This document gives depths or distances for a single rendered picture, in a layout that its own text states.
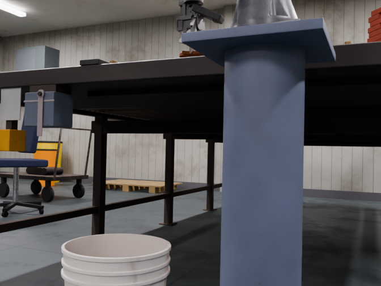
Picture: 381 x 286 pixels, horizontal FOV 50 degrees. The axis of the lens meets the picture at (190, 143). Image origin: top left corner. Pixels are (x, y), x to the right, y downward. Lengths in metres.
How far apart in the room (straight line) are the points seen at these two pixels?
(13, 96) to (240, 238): 1.09
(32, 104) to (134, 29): 6.30
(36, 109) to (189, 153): 5.50
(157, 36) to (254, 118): 6.70
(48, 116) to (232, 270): 0.89
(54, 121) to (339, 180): 5.26
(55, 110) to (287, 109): 0.89
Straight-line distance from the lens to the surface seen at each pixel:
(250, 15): 0.86
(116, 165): 7.61
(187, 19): 1.49
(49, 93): 1.48
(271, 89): 0.81
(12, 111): 1.64
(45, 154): 7.16
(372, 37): 2.13
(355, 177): 6.29
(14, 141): 1.62
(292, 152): 0.82
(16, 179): 4.31
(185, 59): 1.23
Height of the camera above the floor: 0.63
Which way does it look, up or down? 1 degrees up
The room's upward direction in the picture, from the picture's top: 1 degrees clockwise
